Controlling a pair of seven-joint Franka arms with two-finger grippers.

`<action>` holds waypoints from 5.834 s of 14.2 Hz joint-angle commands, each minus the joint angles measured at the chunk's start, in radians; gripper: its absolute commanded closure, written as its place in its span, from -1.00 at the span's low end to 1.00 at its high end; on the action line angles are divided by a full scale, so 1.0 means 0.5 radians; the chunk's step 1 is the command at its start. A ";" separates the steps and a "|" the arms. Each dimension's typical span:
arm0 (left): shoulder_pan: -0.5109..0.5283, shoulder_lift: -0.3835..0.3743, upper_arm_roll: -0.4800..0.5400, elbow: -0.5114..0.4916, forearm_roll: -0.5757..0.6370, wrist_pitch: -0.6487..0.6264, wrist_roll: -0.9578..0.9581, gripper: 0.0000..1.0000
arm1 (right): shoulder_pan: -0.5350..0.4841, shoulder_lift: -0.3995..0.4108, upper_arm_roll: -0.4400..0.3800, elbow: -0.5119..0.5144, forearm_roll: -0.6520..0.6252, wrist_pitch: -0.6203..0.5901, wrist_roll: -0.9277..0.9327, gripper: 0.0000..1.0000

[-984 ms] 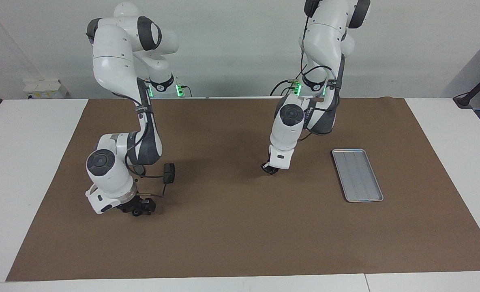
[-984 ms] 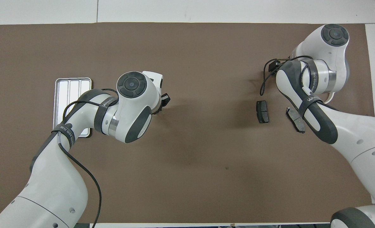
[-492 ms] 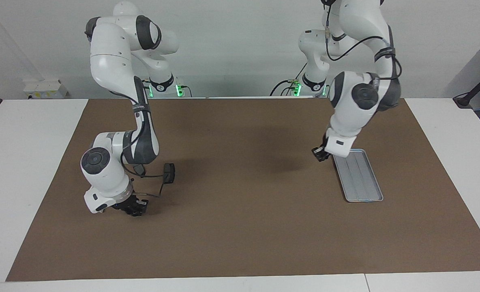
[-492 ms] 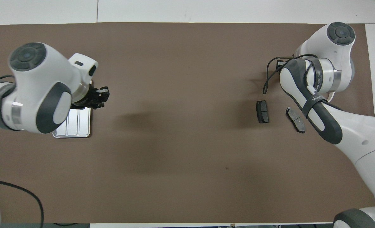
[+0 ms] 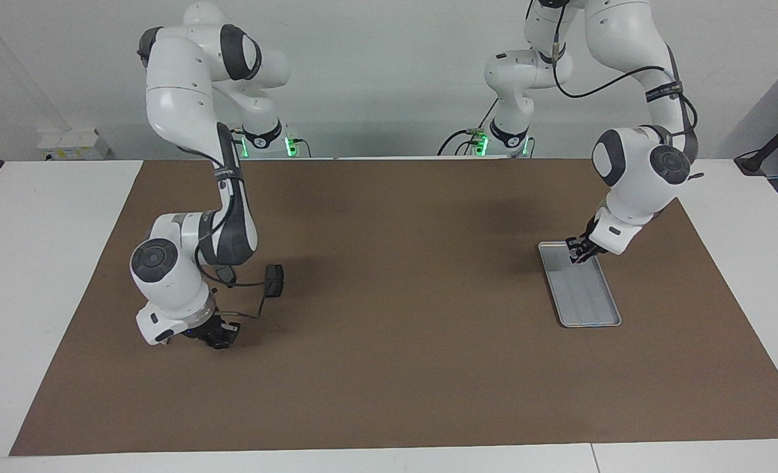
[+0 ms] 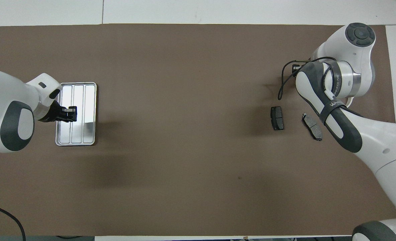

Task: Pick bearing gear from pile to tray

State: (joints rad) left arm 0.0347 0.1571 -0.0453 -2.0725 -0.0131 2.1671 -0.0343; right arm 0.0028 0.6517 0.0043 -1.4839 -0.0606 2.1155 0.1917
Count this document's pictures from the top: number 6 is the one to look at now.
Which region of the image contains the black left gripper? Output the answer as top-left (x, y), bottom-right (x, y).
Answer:
top-left (37, 100), bottom-right (78, 123)

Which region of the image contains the silver metal tray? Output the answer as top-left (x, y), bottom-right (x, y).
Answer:
top-left (55, 82), bottom-right (97, 146)

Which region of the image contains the dark rectangular brake pad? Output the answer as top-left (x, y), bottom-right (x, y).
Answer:
top-left (270, 106), bottom-right (285, 131)

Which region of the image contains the dark curved brake pad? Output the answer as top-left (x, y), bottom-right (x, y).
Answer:
top-left (302, 113), bottom-right (323, 141)

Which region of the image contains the brown table mat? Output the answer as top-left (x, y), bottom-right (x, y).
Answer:
top-left (0, 23), bottom-right (396, 237)

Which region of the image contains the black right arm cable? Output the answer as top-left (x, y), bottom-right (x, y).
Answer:
top-left (277, 57), bottom-right (336, 101)

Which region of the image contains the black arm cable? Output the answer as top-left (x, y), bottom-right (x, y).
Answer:
top-left (277, 57), bottom-right (336, 101)
top-left (0, 202), bottom-right (26, 241)

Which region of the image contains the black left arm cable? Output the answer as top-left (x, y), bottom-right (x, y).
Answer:
top-left (0, 202), bottom-right (26, 241)

